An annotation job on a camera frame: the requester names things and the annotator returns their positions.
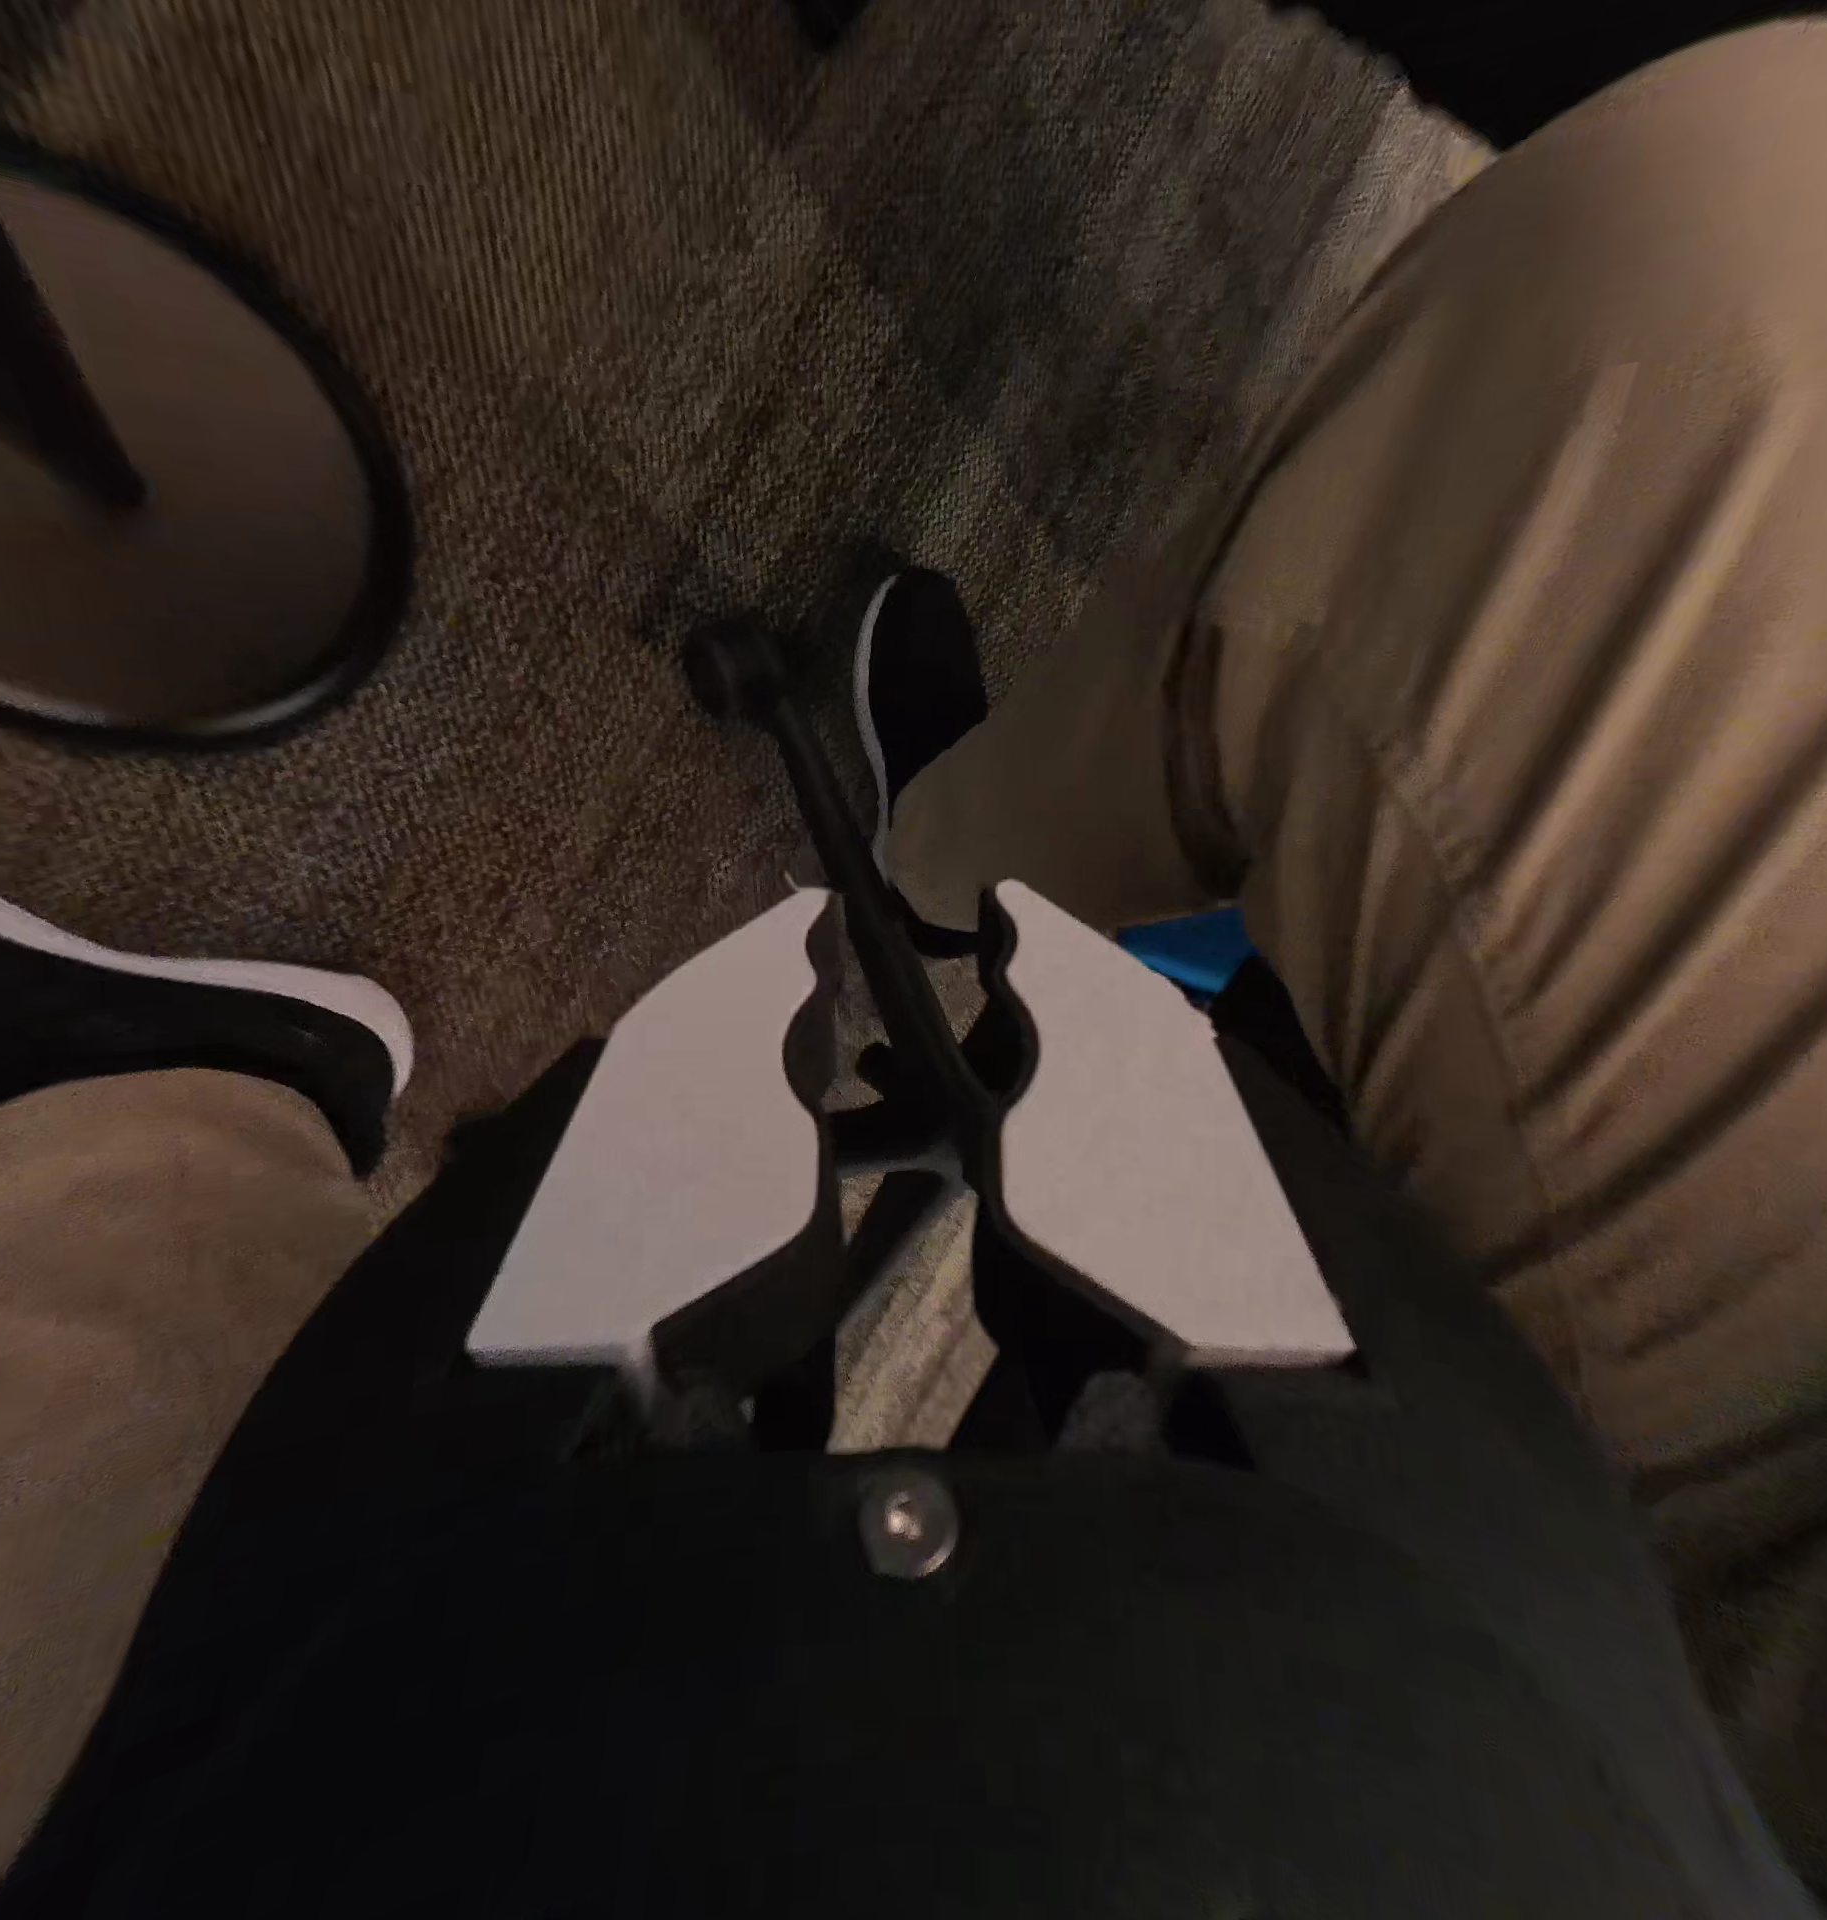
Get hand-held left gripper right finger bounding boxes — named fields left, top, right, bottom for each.
left=978, top=880, right=1362, bottom=1369

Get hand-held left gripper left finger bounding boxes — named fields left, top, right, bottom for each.
left=467, top=886, right=856, bottom=1396

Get blue object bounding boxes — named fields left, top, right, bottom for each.
left=1119, top=906, right=1255, bottom=1004

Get black rod with round end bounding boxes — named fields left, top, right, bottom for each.
left=684, top=621, right=1013, bottom=1151

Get black shoe white sole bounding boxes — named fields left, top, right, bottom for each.
left=851, top=569, right=996, bottom=880
left=0, top=877, right=415, bottom=1180

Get person's left leg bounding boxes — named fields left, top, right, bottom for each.
left=0, top=1066, right=383, bottom=1915

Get person's leg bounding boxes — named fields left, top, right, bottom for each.
left=892, top=15, right=1827, bottom=1920
left=0, top=1066, right=383, bottom=1915

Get person's right leg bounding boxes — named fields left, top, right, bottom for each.
left=892, top=15, right=1827, bottom=1920

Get round stand base black rim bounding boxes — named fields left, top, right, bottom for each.
left=0, top=132, right=415, bottom=746

